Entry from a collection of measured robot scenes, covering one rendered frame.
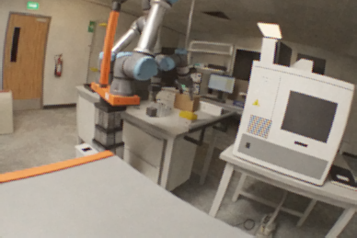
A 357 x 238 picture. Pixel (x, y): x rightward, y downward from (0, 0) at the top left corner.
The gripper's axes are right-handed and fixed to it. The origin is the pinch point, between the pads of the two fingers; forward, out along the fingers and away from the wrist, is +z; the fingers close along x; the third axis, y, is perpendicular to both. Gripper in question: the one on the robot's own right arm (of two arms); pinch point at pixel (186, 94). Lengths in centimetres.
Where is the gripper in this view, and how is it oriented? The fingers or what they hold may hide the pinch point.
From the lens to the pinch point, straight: 120.7
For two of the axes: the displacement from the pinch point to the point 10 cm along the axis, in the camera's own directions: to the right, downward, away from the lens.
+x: 5.0, 3.8, -7.8
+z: 1.2, 8.6, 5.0
